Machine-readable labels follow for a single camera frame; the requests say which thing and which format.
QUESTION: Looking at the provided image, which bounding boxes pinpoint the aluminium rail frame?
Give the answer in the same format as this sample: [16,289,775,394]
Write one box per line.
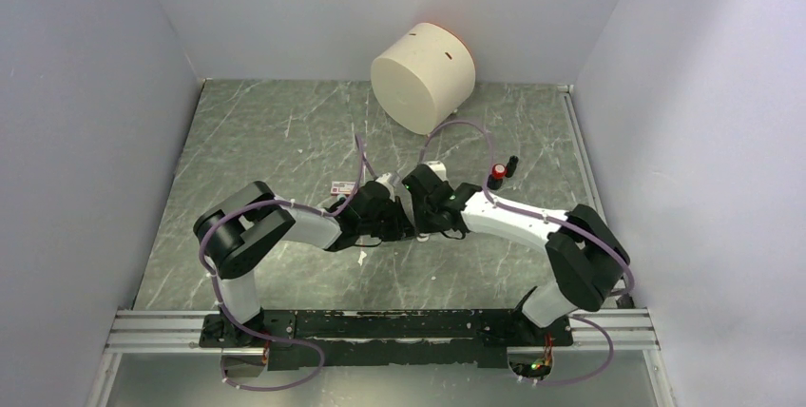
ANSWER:
[106,79,669,406]

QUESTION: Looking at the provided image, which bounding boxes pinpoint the red black stamp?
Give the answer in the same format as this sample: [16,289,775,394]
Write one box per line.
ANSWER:
[486,164,507,190]

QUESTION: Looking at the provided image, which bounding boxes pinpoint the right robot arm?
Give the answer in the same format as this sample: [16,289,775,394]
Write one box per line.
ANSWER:
[402,162,631,344]

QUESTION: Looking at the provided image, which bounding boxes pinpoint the small black cylinder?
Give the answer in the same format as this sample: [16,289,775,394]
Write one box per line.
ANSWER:
[505,155,520,178]

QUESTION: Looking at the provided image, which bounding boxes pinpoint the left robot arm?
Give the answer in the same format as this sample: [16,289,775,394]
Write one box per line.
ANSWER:
[193,181,415,346]

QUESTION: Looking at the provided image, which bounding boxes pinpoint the white red staple box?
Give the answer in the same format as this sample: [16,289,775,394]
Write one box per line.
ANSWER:
[330,181,360,197]

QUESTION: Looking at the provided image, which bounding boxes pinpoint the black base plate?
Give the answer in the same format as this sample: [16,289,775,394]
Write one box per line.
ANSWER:
[198,309,573,371]

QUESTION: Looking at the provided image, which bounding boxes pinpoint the cream cylindrical stool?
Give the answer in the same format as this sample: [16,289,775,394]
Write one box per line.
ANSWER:
[371,23,476,135]

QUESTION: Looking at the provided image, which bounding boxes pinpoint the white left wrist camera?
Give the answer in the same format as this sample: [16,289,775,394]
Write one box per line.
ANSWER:
[376,171,402,190]

